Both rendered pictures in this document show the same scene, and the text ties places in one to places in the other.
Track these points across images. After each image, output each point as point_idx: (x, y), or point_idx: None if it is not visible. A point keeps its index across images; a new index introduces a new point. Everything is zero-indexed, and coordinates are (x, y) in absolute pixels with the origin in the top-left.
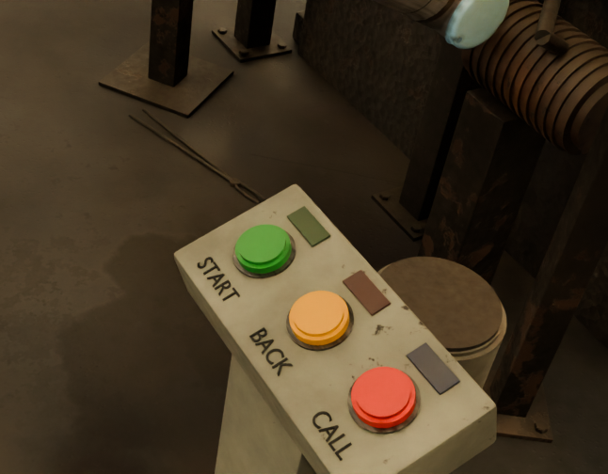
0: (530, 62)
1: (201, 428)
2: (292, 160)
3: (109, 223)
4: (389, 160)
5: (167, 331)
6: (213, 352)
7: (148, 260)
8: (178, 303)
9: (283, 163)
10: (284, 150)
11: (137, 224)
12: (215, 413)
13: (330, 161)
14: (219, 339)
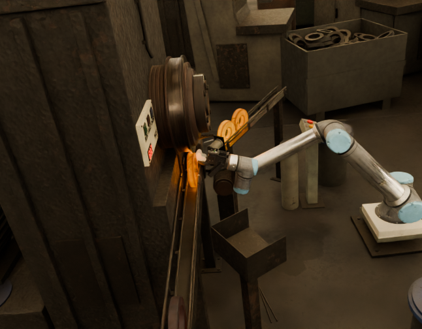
0: (232, 172)
1: (298, 232)
2: (234, 290)
3: (300, 281)
4: (204, 283)
5: (297, 250)
6: (289, 244)
7: (294, 268)
8: (291, 256)
9: (237, 290)
10: (234, 294)
11: (292, 279)
12: (294, 234)
13: (222, 287)
14: (286, 246)
